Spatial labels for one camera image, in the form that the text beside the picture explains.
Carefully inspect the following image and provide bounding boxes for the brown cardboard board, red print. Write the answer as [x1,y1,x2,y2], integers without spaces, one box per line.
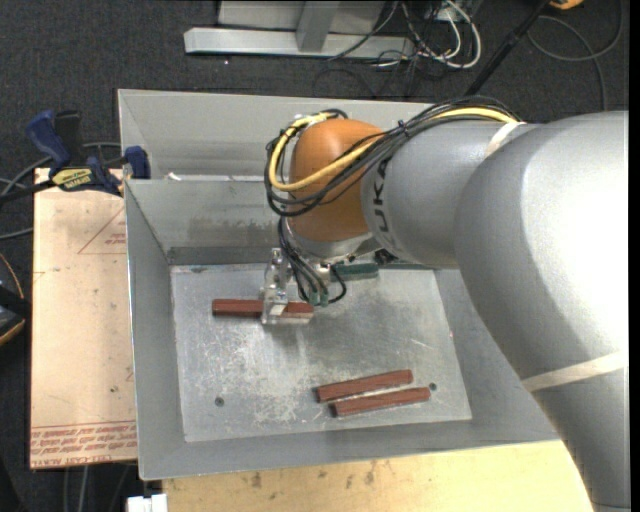
[29,167,139,471]

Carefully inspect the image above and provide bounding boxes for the dark green flat block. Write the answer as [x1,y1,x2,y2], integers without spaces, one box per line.
[333,262,380,280]

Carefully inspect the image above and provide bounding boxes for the red-brown block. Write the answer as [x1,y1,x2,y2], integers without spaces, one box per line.
[211,297,315,320]
[314,368,415,404]
[328,386,433,419]

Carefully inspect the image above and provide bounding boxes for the grey metal bin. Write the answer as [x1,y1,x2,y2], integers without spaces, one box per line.
[117,88,562,482]

